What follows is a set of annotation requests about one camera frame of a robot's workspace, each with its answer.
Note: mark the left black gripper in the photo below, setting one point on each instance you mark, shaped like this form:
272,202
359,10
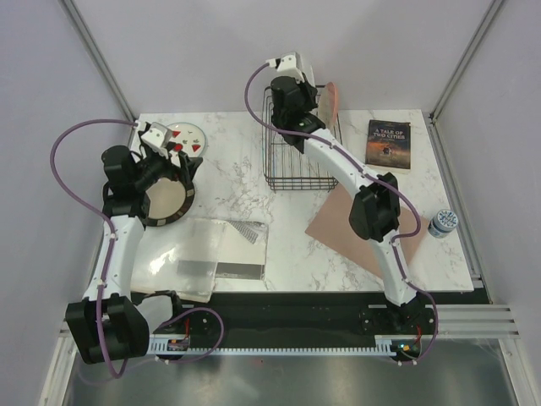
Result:
187,167

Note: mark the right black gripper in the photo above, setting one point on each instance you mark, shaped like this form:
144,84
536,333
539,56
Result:
309,91

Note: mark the pink cream leaf plate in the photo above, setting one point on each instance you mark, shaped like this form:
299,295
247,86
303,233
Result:
328,105

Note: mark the brown rimmed beige plate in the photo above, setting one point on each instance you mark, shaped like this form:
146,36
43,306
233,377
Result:
169,201

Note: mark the black wire dish rack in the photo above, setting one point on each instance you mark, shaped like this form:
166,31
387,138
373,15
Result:
286,169

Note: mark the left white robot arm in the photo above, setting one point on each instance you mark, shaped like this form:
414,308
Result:
106,325

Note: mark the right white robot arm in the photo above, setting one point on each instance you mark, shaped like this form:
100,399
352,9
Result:
375,210

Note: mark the white watermelon pattern plate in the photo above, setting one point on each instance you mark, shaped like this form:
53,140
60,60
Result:
187,138

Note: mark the clear plastic bag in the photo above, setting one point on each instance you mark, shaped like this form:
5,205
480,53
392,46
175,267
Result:
188,256

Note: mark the tale of two cities book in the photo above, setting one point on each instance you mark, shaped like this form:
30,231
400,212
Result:
389,145

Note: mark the pink placemat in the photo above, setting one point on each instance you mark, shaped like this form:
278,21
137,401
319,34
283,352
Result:
331,228

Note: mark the blue white small jar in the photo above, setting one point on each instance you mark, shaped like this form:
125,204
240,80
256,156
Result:
443,223

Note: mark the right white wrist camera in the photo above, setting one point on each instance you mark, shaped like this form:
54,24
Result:
294,65

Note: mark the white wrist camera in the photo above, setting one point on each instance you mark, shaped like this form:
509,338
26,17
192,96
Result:
155,137
294,65

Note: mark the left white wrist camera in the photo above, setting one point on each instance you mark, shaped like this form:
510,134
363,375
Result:
155,137

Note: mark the white cable duct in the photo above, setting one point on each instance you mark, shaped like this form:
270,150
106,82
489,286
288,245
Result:
162,346

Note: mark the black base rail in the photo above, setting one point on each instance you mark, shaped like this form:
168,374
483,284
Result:
300,320

